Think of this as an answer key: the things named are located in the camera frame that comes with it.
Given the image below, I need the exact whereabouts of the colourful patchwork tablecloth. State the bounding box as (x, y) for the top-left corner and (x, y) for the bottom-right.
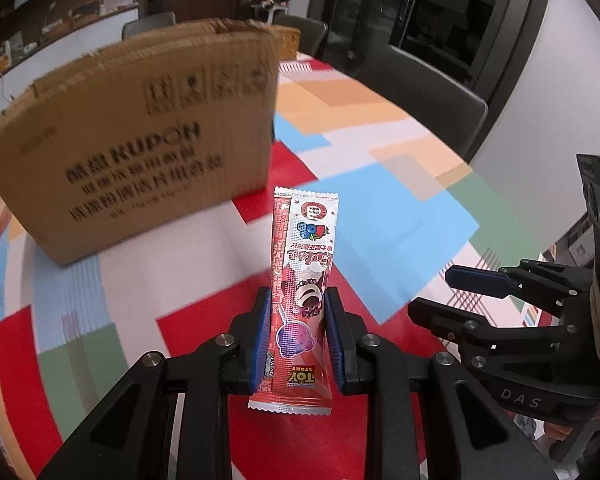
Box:
(0, 55), (597, 480)

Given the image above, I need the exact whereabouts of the red stick snack packet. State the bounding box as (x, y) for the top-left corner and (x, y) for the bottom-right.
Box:
(248, 186), (341, 417)

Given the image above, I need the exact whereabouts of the brown cardboard box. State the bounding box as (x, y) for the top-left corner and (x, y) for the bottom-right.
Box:
(0, 17), (281, 267)

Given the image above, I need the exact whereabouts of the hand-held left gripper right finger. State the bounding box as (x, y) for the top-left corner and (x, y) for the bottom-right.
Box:
(325, 287), (561, 480)

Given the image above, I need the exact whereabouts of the white plastic basket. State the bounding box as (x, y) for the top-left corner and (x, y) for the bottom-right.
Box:
(275, 25), (301, 59)

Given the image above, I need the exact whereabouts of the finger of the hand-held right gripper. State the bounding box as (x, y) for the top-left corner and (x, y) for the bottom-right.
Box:
(445, 259), (597, 323)
(407, 297), (593, 386)

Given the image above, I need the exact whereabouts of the dark glass door cabinet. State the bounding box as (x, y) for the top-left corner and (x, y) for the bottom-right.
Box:
(325, 0), (551, 106)

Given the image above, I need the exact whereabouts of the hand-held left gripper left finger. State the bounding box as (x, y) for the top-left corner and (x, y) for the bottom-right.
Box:
(37, 289), (273, 480)

